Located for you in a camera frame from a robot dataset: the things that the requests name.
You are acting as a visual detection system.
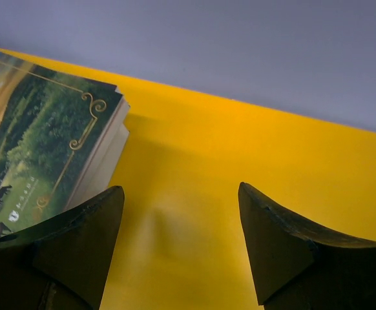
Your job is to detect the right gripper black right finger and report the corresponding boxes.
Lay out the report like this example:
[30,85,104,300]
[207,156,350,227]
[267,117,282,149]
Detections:
[238,182,376,309]

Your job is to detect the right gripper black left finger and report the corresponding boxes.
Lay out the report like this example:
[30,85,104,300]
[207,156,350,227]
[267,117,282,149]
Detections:
[0,186,125,309]

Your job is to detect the Animal Farm book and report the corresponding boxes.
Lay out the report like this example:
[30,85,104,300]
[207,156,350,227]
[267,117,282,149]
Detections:
[0,52,124,237]

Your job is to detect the Little Women book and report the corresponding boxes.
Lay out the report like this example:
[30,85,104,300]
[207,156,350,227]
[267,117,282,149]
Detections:
[63,98,130,211]

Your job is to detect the blue yellow wooden bookshelf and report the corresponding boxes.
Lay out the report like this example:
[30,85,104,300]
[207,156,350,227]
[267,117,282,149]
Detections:
[0,43,376,310]

